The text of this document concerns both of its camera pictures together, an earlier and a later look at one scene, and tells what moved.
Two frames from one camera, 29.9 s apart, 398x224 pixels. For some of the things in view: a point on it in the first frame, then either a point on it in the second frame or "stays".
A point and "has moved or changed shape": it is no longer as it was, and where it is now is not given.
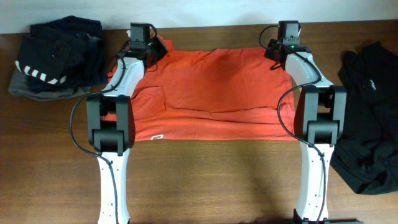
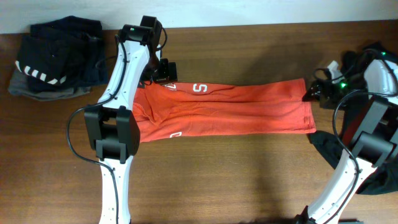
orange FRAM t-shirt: (234, 94) has moved or changed shape
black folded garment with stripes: (64, 52) stays
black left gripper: (161, 47) to (168, 73)
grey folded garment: (19, 85) stays
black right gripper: (269, 53) to (316, 86)
